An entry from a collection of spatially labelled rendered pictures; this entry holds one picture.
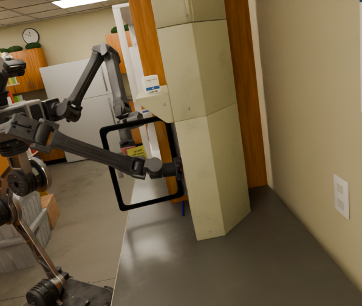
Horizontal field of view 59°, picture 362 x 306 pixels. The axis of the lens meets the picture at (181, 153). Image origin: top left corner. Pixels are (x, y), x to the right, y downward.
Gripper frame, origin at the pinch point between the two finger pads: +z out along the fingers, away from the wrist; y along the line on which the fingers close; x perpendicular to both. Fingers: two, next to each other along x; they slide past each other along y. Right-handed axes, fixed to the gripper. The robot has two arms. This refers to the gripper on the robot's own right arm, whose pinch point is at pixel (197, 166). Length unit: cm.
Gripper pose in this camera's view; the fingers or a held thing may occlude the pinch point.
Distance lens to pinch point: 131.8
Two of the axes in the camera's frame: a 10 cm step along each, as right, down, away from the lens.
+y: -1.3, -2.8, 9.5
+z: 9.9, -1.3, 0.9
